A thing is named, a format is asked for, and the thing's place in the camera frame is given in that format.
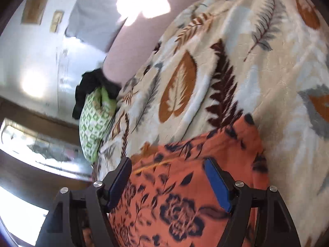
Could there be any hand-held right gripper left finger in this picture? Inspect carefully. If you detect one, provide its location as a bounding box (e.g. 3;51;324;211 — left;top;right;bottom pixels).
35;156;133;247

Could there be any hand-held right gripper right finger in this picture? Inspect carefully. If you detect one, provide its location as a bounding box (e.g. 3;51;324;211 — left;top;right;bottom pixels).
204;157;302;247

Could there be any orange floral shirt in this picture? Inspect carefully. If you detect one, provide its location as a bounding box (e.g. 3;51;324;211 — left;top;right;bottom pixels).
107;113;271;247

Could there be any green checkered pillow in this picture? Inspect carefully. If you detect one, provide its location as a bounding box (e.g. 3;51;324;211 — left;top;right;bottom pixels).
78;86;118;163

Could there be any stained glass door panel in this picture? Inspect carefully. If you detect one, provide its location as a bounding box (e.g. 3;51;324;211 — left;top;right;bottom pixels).
0;118;88;168

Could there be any black cloth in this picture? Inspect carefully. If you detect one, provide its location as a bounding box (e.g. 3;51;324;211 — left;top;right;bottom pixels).
72;69;122;120

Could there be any leaf print blanket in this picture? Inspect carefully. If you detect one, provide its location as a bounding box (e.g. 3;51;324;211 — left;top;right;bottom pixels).
92;0;329;247

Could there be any pink bolster cushion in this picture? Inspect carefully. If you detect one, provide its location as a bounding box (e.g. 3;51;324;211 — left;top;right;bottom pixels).
103;0;214;88

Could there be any grey pillow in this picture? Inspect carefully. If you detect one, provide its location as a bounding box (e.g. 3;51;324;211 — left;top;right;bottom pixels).
64;0;129;53

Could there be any wooden door frame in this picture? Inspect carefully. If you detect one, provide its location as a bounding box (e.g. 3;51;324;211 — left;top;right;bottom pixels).
0;95;96;186

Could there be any small beige wall plate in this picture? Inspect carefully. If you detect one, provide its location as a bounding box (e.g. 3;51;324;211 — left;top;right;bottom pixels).
51;10;64;33

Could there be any large beige wall plate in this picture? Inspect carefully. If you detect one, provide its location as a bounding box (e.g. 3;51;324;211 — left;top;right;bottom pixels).
21;0;53;24

